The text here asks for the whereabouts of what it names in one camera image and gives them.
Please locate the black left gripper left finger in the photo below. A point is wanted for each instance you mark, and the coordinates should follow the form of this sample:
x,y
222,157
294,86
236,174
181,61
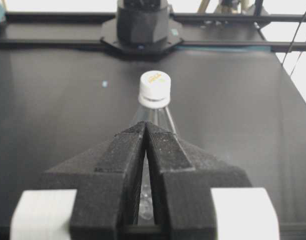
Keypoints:
x,y
107,178

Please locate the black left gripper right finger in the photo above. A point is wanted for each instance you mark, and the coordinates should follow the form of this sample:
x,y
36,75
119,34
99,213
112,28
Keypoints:
x,y
182,176

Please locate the clear plastic bottle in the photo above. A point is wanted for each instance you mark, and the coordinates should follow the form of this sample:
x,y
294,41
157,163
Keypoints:
x,y
161,117

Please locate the white bottle cap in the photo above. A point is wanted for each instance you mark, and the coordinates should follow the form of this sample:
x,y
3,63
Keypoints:
x,y
154,89

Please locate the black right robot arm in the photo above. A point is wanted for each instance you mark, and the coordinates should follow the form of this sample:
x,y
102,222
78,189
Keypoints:
x,y
142,27

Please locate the black aluminium frame rail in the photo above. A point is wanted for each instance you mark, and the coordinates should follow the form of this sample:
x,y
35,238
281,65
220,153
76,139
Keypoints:
x,y
97,31

